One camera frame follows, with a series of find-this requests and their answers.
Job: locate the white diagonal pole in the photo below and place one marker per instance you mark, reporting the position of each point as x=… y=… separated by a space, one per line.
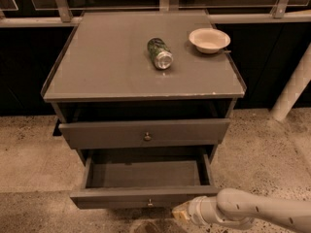
x=298 y=81

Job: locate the grey drawer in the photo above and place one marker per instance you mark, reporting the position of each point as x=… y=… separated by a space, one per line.
x=144 y=133
x=142 y=182

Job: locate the grey top drawer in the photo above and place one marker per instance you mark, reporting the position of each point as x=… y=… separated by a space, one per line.
x=144 y=133

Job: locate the metal railing frame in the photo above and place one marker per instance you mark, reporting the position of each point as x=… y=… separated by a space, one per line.
x=35 y=13

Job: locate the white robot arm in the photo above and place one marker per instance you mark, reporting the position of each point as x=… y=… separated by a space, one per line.
x=237 y=209

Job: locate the grey drawer cabinet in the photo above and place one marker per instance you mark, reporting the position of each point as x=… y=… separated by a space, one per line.
x=106 y=74

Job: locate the white bowl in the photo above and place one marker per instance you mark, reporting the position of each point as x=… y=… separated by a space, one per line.
x=209 y=40

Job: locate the green soda can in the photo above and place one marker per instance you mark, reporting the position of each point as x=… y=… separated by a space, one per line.
x=160 y=54

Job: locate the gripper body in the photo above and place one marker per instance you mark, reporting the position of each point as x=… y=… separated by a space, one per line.
x=196 y=210

